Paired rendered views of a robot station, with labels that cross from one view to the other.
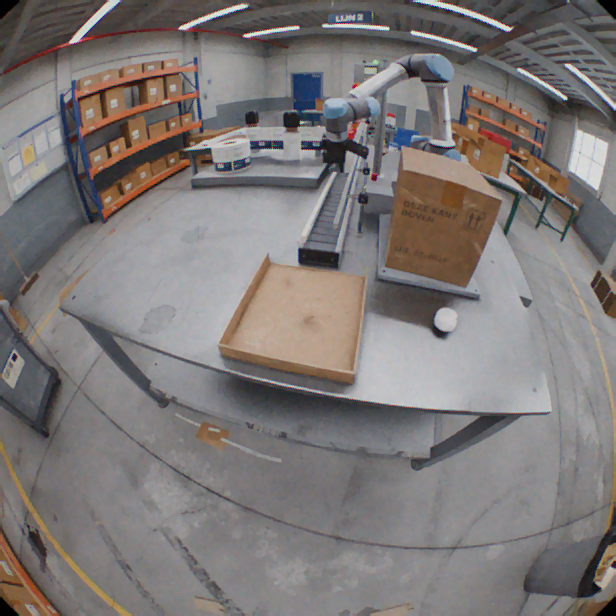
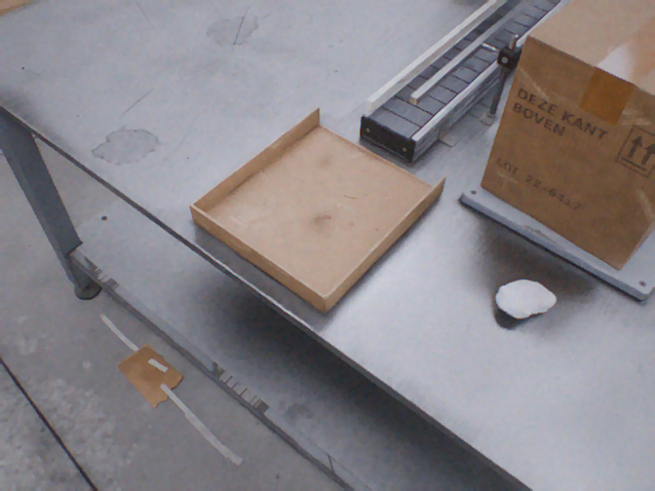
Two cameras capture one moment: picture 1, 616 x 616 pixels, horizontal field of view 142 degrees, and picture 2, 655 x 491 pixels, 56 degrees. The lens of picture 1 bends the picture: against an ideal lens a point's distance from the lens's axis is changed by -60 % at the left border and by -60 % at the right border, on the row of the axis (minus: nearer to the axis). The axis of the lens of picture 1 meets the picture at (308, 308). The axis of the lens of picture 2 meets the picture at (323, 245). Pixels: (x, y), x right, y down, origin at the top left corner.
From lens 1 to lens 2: 43 cm
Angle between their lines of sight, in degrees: 17
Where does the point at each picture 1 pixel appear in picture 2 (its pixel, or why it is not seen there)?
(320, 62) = not seen: outside the picture
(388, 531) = not seen: outside the picture
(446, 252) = (581, 193)
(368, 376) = (351, 316)
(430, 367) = (446, 349)
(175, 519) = not seen: outside the picture
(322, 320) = (338, 226)
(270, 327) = (269, 210)
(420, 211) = (543, 112)
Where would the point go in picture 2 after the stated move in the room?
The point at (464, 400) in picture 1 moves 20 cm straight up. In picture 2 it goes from (471, 423) to (514, 340)
